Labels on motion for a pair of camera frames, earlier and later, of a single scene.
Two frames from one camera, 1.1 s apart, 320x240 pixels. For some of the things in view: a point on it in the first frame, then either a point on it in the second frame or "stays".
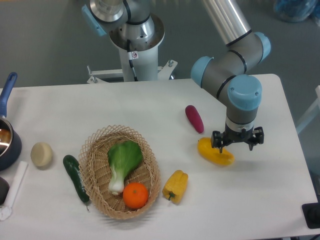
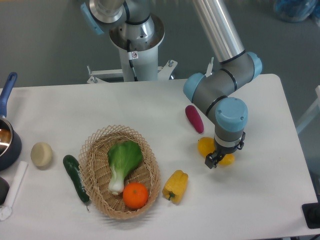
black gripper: (245, 136) → (212, 159)
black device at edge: (312, 213) stays
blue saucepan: (11, 145) stays
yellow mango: (213, 154) stays
